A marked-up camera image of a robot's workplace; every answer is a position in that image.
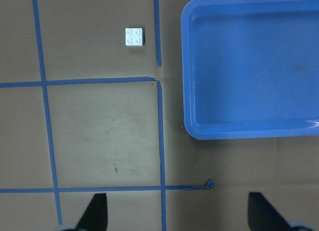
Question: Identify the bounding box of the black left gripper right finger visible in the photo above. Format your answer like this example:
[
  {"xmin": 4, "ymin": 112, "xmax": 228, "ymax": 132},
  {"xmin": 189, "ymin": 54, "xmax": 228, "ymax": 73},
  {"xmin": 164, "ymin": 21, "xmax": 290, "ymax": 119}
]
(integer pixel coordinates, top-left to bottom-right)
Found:
[{"xmin": 248, "ymin": 192, "xmax": 291, "ymax": 231}]

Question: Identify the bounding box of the blue plastic tray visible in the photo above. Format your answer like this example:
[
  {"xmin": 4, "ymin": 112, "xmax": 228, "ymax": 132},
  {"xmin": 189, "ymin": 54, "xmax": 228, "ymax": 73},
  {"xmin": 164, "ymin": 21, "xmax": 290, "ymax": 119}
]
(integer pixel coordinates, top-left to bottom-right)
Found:
[{"xmin": 181, "ymin": 0, "xmax": 319, "ymax": 140}]

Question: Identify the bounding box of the white block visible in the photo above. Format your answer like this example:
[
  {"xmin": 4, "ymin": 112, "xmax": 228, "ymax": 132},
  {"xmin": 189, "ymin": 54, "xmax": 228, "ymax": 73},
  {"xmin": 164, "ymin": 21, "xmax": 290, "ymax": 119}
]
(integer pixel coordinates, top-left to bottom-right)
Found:
[{"xmin": 125, "ymin": 28, "xmax": 144, "ymax": 47}]

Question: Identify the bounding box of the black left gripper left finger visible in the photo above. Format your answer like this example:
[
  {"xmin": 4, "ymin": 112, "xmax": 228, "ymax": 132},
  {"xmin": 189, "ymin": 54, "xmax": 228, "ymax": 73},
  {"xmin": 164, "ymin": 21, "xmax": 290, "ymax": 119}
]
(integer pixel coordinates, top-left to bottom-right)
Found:
[{"xmin": 75, "ymin": 193, "xmax": 108, "ymax": 231}]

